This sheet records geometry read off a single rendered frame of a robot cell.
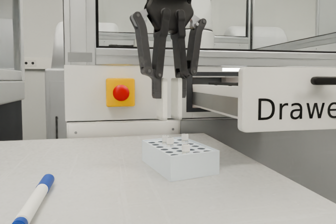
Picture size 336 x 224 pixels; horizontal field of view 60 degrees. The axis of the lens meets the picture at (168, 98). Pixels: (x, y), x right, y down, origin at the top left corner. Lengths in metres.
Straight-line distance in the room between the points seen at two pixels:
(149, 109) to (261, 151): 0.37
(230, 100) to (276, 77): 0.10
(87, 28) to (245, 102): 0.47
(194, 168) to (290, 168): 0.59
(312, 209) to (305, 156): 0.64
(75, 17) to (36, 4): 3.47
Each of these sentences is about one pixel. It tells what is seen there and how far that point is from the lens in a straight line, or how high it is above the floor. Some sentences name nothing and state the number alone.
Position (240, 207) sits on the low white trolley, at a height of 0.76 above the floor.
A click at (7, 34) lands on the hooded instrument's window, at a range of 1.61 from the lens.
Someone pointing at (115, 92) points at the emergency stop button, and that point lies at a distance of 0.71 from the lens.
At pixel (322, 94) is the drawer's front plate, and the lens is 0.58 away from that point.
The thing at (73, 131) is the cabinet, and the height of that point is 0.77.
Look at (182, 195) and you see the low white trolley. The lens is 0.39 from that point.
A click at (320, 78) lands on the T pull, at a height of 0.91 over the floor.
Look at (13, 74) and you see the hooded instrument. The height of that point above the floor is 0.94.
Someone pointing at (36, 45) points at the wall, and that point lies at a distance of 4.19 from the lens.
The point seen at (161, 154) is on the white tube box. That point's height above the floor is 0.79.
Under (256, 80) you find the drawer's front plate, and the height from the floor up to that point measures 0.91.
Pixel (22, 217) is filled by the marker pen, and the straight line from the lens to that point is 0.33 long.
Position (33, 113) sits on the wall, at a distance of 4.20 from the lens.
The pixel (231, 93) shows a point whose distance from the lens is 0.58.
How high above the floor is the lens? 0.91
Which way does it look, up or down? 3 degrees down
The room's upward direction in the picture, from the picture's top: straight up
